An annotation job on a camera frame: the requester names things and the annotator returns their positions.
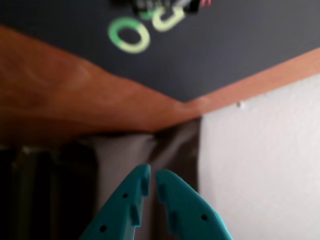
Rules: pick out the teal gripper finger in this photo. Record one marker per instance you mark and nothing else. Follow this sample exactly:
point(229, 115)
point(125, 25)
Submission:
point(190, 207)
point(117, 212)

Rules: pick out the small black battery pack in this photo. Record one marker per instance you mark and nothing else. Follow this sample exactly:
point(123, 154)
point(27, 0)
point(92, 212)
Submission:
point(160, 3)

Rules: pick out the dark grey cloth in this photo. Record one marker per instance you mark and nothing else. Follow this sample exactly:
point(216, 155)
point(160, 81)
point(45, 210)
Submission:
point(170, 150)

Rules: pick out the black mat with logo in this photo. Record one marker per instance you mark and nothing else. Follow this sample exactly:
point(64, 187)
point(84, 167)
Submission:
point(212, 50)

